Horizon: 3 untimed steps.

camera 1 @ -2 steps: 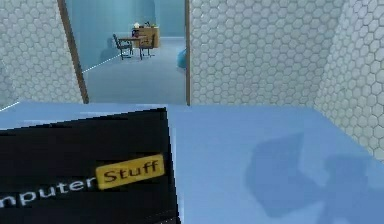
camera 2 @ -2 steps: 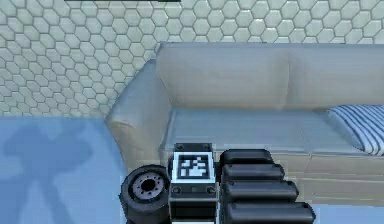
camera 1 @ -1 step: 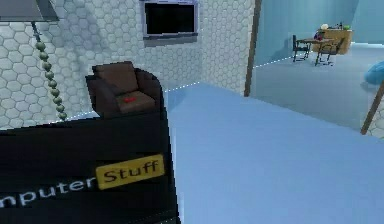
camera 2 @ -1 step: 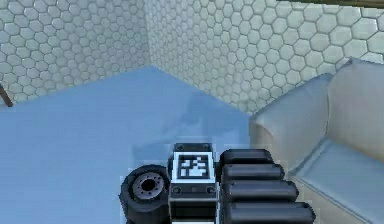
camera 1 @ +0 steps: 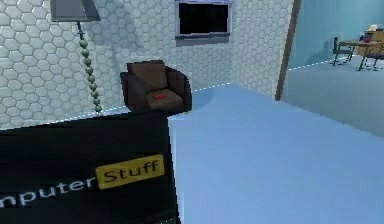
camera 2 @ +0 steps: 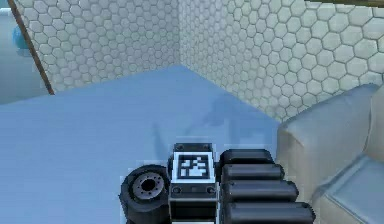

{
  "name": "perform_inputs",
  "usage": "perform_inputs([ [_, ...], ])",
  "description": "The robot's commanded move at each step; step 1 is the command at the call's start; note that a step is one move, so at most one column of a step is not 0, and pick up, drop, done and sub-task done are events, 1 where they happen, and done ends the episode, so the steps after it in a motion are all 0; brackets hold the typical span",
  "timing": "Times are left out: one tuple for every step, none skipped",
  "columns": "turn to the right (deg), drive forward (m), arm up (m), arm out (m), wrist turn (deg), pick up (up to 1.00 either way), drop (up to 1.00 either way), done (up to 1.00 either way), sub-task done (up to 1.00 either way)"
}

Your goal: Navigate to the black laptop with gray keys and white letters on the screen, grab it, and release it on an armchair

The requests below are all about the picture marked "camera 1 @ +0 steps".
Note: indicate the dark brown armchair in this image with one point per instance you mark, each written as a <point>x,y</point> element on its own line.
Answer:
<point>156,86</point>

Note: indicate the black laptop with white letters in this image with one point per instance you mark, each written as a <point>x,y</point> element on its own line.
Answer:
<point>83,166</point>

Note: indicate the small red object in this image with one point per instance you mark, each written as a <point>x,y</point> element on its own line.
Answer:
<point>159,97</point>

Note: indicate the floor lamp with beaded pole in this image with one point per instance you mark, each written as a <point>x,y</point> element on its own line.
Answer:
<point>87,63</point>

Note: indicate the dark wooden chair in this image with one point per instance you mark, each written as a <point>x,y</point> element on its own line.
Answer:
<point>340,50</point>

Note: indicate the wooden dining table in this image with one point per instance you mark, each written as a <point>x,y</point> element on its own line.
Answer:
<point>363,46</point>

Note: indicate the dark window with pale frame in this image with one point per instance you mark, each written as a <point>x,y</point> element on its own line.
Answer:
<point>203,18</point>

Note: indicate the brown wooden door frame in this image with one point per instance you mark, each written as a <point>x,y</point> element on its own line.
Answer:
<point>286,50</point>

